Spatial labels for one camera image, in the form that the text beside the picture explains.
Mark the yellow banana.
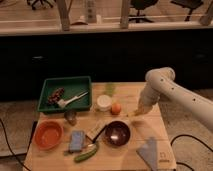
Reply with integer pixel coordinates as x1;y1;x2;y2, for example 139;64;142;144
127;109;141;117

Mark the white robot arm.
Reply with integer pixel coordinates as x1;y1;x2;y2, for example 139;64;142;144
138;67;213;133

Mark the dark purple bowl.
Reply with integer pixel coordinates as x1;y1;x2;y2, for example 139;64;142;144
104;121;131;147

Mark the orange bowl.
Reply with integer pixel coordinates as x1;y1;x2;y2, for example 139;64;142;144
34;121;63;150

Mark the light green object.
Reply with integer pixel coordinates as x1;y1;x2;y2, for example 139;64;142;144
105;83;115;97

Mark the white round container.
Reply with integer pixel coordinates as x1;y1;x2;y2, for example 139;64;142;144
97;95;112;111

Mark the orange fruit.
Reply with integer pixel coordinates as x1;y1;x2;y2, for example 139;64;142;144
111;103;121;115

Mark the green plastic tray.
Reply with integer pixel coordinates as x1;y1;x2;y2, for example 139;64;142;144
38;76;92;114

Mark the wooden block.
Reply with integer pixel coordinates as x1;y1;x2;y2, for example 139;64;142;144
86;122;106;140

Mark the small metal cup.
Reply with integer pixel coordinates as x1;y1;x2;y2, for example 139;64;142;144
64;110;77;126

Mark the white dish brush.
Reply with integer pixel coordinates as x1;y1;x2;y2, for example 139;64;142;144
57;92;87;108

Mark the brown grape bunch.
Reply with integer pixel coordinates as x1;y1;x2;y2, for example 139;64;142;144
47;88;64;105

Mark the blue sponge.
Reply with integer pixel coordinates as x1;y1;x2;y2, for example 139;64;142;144
69;130;85;152

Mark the green cucumber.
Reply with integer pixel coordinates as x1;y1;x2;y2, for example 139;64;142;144
74;144;99;163

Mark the grey folded cloth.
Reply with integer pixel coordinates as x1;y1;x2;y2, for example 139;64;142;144
136;137;157;171

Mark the black cable right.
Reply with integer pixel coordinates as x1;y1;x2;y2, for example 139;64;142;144
170;133;213;171

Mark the black cable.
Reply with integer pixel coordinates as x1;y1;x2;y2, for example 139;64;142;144
0;118;32;171
170;133;213;171

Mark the black cable left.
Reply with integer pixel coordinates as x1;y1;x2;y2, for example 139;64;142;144
0;118;32;171

